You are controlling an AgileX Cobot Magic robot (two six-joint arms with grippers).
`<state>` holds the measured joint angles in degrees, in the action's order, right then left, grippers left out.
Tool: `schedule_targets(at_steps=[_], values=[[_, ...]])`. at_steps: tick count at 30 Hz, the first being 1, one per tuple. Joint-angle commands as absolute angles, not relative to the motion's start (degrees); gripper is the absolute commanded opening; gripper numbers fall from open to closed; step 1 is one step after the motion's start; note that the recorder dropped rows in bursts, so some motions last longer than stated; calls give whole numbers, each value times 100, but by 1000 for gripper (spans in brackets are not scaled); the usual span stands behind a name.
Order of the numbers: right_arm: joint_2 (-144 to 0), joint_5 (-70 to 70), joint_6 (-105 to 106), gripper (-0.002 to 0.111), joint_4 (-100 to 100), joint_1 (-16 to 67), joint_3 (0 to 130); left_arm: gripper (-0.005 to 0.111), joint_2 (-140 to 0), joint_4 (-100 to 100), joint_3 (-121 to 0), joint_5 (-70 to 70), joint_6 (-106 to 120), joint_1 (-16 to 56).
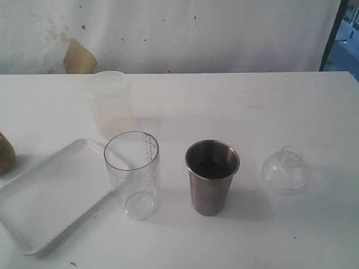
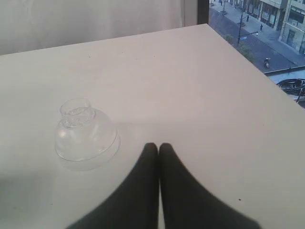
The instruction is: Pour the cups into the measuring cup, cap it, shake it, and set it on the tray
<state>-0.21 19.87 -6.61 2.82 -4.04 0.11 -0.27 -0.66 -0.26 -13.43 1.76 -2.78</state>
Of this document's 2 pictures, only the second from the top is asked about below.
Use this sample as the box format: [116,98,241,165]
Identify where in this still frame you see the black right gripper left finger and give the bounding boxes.
[69,143,159,229]

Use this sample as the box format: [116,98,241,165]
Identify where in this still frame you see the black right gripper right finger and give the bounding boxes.
[159,143,260,229]

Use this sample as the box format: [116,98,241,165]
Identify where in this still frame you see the clear plastic shaker lid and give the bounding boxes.
[55,98,121,171]

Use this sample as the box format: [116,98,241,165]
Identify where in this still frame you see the black coiled cables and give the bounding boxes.
[276,78,305,97]

